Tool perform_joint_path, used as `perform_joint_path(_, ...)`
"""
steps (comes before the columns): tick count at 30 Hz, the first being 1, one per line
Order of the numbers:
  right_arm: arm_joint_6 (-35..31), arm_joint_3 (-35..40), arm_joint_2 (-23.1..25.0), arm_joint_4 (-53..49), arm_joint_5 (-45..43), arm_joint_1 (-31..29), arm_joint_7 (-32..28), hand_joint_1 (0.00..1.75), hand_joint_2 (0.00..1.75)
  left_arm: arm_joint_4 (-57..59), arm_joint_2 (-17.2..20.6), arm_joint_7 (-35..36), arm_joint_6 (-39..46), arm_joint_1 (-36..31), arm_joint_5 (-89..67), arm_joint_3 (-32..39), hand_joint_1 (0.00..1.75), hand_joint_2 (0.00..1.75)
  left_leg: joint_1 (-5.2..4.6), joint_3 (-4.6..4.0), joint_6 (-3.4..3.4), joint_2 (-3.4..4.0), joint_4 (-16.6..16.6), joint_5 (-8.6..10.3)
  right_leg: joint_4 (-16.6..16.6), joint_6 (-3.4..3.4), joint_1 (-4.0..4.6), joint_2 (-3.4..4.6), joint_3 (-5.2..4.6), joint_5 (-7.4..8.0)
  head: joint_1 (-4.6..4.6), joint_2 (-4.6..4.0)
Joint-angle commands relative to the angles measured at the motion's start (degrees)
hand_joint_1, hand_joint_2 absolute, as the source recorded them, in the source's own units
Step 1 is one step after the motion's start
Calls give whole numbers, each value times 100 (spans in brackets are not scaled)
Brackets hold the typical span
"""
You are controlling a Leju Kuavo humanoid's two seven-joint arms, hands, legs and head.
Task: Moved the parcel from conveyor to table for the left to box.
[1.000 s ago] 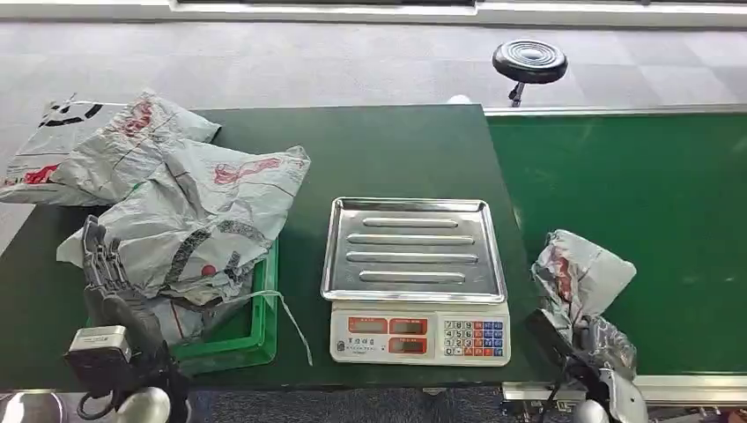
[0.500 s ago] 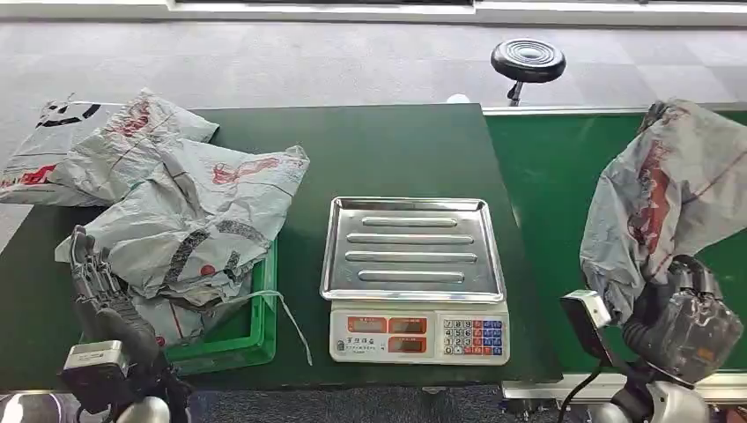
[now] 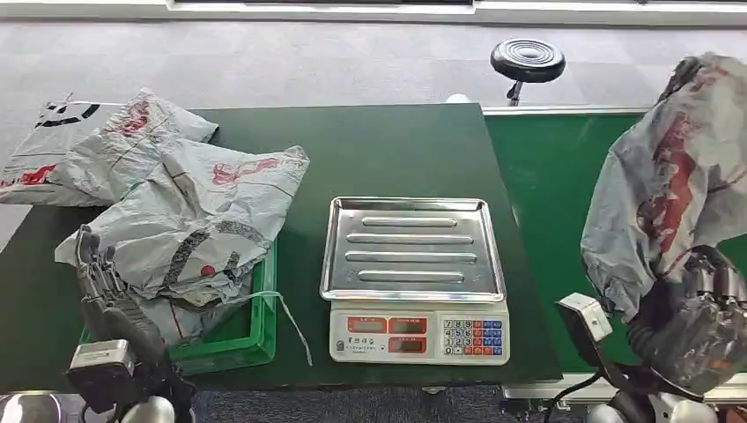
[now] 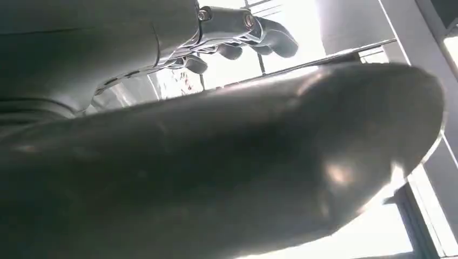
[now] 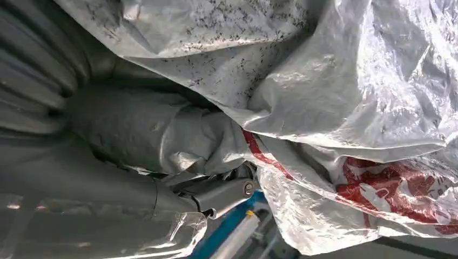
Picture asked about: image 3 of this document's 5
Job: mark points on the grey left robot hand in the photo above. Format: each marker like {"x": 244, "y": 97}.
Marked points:
{"x": 111, "y": 303}

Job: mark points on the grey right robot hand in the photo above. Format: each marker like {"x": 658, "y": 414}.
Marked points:
{"x": 700, "y": 344}

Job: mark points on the grey parcel bag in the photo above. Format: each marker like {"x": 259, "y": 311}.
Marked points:
{"x": 659, "y": 175}
{"x": 116, "y": 157}
{"x": 192, "y": 222}
{"x": 41, "y": 146}

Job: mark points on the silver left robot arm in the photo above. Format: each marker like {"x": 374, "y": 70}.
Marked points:
{"x": 149, "y": 411}

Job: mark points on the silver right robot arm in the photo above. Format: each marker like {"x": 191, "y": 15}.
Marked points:
{"x": 688, "y": 411}

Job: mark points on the shiny silver robot body part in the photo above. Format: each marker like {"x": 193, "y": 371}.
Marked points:
{"x": 29, "y": 410}

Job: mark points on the green plastic crate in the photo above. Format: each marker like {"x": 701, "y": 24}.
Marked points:
{"x": 245, "y": 344}

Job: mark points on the crumpled grey parcel bag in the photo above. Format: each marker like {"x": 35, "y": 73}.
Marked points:
{"x": 116, "y": 157}

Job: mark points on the grey parcel bag, large smiley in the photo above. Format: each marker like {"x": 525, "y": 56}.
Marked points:
{"x": 41, "y": 146}

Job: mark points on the green conveyor belt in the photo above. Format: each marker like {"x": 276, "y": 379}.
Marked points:
{"x": 543, "y": 204}

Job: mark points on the white scale with steel tray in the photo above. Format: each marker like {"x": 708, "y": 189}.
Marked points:
{"x": 411, "y": 257}

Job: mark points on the black round stool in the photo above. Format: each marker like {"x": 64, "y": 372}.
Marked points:
{"x": 528, "y": 58}

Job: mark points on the small white object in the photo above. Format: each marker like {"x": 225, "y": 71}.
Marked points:
{"x": 458, "y": 98}

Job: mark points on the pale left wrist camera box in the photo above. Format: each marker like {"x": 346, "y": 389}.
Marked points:
{"x": 99, "y": 356}

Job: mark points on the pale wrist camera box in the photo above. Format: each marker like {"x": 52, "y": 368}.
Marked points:
{"x": 99, "y": 356}
{"x": 586, "y": 315}

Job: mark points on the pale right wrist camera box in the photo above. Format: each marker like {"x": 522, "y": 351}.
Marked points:
{"x": 586, "y": 315}

